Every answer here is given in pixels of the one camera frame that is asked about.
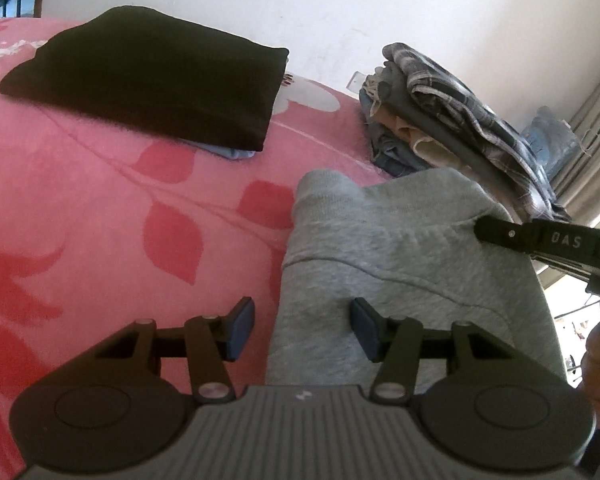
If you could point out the grey sweatpants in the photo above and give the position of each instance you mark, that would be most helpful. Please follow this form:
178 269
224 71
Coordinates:
380 240

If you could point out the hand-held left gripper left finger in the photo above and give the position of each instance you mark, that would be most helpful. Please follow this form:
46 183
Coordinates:
241 332

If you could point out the beige curtain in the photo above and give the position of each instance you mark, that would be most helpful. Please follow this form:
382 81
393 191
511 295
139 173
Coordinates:
592 160

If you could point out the person's right hand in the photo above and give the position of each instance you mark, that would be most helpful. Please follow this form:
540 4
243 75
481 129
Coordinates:
597 380

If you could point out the light blue folded garment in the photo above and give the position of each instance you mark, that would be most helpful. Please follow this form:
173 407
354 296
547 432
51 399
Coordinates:
225 151

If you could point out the pink floral blanket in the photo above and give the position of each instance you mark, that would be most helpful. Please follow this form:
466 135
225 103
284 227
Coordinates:
105 220

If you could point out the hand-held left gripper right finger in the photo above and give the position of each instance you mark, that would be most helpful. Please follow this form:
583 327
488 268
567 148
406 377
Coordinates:
365 334

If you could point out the black folded garment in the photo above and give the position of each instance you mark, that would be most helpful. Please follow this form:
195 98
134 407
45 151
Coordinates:
145 75

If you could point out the stack of folded clothes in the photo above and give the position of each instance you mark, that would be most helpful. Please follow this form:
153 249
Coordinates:
480 120

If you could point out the dark grey folded garment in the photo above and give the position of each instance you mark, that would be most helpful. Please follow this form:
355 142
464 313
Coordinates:
430 120

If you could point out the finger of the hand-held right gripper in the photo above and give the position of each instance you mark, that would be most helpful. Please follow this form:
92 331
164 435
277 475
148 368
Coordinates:
505 234

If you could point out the blue water bottle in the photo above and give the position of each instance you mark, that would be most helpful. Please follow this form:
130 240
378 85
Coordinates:
550 140

